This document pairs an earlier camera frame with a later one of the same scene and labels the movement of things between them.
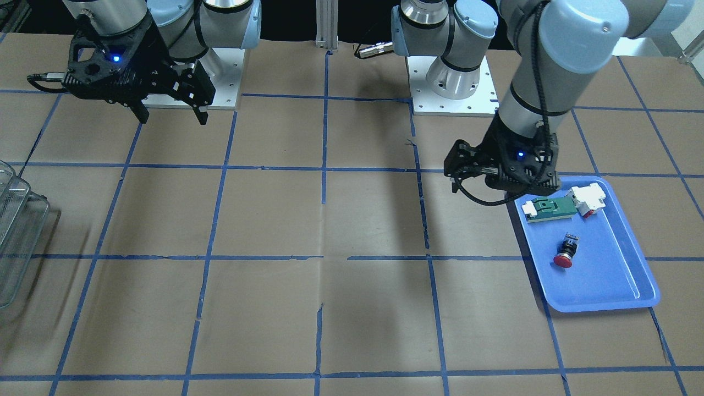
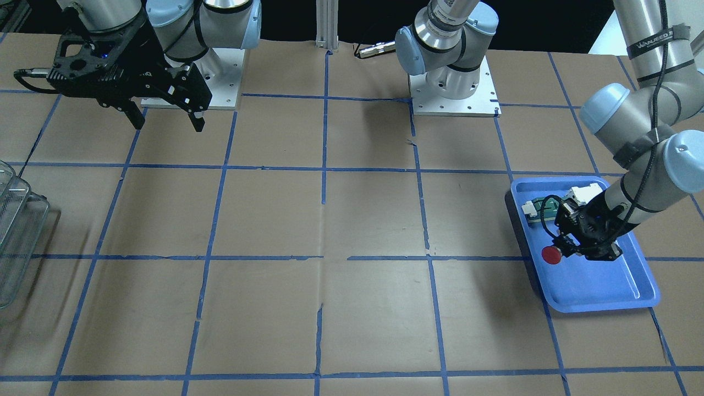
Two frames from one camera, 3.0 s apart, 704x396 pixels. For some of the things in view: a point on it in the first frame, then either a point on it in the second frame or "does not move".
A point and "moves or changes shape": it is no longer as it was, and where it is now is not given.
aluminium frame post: [326, 25] does not move
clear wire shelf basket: [23, 216] does not move
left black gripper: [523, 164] to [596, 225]
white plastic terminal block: [587, 198] does not move
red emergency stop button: [567, 249] moves or changes shape
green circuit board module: [551, 208] does not move
